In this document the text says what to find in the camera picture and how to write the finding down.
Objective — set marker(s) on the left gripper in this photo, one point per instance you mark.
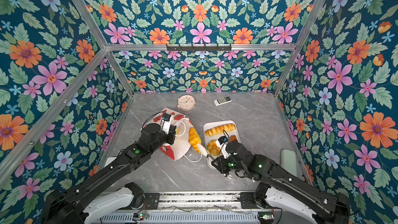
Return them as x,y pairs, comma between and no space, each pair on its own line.
171,134

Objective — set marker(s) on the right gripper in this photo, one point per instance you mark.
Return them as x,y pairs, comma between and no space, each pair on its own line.
220,162

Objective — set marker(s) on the pale yellow croissant bread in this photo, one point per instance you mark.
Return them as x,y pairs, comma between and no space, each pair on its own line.
194,139

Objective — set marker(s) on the round bundt fake bread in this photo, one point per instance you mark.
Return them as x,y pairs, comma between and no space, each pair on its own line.
213,148

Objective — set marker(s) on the red white paper bag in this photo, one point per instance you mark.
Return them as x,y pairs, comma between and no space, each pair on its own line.
186,138

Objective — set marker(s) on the long yellow fake bread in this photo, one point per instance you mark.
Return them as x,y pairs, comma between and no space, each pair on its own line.
220,129

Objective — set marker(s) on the brown croissant fake bread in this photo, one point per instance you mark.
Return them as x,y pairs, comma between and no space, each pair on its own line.
232,138

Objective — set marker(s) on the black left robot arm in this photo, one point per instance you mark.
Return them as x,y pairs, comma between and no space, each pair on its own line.
69,206

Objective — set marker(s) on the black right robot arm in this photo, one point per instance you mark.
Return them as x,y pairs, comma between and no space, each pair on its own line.
278,188

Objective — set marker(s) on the white rectangular tray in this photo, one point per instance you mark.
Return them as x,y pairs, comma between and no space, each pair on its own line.
210,125

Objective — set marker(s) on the pink round clock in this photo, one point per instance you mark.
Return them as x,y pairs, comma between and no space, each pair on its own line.
186,103

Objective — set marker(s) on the white remote control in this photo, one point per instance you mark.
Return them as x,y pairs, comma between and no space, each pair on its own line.
223,101

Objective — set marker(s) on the white box on table edge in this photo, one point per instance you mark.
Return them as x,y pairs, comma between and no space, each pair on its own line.
288,161

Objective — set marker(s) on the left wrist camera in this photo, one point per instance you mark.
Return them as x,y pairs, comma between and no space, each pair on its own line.
166,122

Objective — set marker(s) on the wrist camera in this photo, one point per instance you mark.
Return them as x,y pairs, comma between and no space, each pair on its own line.
166,122
223,142

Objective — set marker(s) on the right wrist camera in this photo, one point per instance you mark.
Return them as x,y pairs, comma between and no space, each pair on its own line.
223,142

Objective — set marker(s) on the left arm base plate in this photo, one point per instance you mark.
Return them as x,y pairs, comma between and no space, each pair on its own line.
147,201

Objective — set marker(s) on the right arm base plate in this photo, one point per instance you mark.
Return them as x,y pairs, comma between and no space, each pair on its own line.
247,201

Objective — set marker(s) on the black hook rail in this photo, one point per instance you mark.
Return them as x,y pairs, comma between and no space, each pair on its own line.
194,48

